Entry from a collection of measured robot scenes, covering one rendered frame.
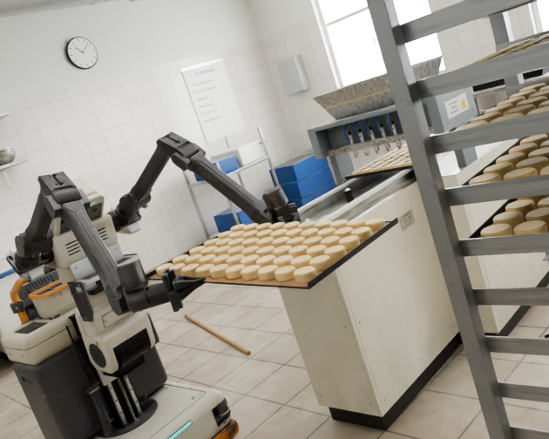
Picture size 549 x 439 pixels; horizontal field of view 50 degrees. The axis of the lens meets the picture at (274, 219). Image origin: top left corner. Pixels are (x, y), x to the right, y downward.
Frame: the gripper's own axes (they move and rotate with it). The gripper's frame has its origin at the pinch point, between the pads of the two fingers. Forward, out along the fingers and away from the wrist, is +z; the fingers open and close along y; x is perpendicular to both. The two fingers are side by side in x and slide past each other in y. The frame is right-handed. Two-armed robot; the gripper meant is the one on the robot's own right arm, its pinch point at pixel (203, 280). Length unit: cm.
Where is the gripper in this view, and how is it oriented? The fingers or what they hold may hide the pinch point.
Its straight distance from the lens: 152.9
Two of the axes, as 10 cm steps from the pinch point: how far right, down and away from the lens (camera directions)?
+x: -0.6, -2.0, 9.8
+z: 9.6, -2.9, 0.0
